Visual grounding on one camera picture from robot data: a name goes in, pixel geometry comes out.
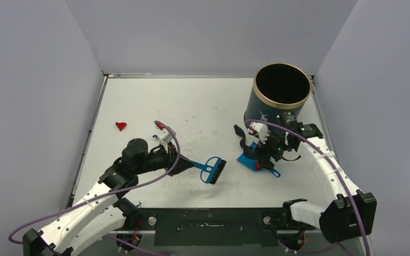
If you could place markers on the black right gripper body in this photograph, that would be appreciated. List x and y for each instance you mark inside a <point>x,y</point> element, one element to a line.
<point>265,154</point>

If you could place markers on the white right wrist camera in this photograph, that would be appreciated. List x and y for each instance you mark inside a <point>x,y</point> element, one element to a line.
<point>260,131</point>

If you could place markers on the blue hand brush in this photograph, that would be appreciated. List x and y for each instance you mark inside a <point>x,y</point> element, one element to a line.
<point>211,169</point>

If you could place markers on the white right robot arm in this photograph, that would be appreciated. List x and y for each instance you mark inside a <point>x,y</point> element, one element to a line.
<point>350,212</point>

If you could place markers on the dark green waste bin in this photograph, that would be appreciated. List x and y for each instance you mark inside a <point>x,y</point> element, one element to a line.
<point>277,88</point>

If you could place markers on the blue plastic dustpan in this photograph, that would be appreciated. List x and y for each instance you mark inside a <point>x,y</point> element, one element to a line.
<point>249,163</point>

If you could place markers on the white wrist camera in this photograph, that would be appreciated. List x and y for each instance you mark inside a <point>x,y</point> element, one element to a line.
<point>163,136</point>
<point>260,131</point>

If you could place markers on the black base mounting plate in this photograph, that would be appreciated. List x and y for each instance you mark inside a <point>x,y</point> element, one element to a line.
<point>214,226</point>

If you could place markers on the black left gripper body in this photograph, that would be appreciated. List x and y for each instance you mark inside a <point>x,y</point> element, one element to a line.
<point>160,159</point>

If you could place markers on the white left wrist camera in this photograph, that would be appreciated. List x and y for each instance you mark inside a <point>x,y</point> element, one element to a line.
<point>163,136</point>

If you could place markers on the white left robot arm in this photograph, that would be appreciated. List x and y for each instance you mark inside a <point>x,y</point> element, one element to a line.
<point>104,207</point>

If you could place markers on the black paper scrap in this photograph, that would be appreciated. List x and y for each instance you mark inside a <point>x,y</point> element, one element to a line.
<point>241,136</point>

